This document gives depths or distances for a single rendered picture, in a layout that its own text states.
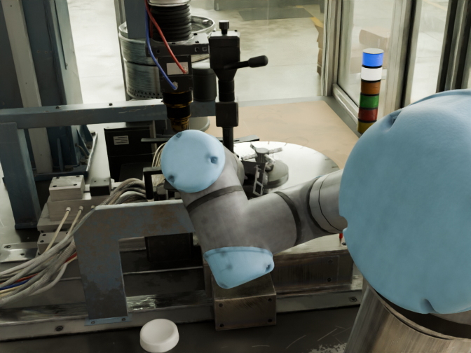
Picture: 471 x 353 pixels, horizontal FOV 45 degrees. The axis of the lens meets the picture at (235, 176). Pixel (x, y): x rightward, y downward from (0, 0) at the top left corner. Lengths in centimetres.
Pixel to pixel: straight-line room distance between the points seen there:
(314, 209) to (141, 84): 117
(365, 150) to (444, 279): 8
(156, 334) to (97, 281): 15
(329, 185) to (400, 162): 35
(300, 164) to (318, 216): 55
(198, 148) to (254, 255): 14
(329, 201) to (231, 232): 12
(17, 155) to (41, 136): 27
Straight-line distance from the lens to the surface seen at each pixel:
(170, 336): 106
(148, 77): 176
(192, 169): 66
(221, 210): 66
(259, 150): 116
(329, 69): 225
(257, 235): 67
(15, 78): 166
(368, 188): 34
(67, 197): 135
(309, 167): 122
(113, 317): 114
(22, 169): 142
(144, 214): 100
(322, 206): 67
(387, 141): 32
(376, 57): 129
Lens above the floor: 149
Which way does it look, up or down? 27 degrees down
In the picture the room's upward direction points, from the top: 2 degrees counter-clockwise
